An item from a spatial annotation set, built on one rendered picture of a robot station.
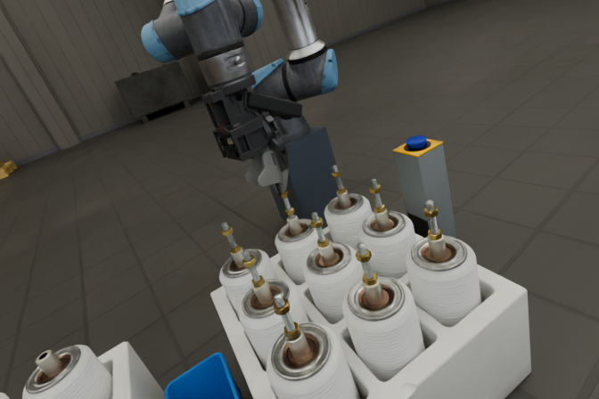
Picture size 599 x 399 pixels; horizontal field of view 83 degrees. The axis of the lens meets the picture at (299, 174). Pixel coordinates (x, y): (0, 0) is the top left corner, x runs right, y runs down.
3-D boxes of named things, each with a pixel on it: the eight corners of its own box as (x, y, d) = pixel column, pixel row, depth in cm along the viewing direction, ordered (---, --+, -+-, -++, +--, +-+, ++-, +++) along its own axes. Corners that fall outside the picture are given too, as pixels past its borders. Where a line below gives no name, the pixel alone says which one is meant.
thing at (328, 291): (364, 306, 67) (340, 233, 60) (391, 341, 58) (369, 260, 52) (321, 329, 65) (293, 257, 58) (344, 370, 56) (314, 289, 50)
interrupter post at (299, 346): (299, 341, 43) (291, 322, 41) (315, 347, 41) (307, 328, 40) (288, 357, 41) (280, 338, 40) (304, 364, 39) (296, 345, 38)
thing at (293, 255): (348, 310, 67) (323, 236, 61) (302, 324, 67) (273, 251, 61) (340, 280, 76) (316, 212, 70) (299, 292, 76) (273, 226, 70)
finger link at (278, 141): (271, 170, 60) (252, 126, 57) (278, 166, 61) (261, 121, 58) (286, 173, 56) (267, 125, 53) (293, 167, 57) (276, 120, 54)
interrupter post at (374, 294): (369, 308, 44) (363, 289, 43) (365, 295, 46) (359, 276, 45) (387, 304, 44) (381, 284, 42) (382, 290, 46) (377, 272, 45)
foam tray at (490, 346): (242, 352, 75) (209, 292, 68) (375, 263, 88) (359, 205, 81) (337, 569, 41) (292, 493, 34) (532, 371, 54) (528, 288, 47)
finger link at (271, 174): (263, 205, 59) (242, 158, 56) (287, 189, 62) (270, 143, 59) (272, 208, 57) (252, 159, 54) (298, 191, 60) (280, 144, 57)
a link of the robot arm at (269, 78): (267, 106, 113) (253, 66, 108) (305, 96, 108) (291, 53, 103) (255, 117, 103) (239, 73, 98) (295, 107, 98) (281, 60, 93)
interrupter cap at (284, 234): (317, 236, 62) (316, 232, 62) (278, 248, 62) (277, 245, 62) (313, 216, 69) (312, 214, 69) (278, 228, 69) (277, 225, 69)
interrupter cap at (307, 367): (294, 320, 46) (292, 316, 46) (342, 336, 41) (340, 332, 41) (260, 369, 41) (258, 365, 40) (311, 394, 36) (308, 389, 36)
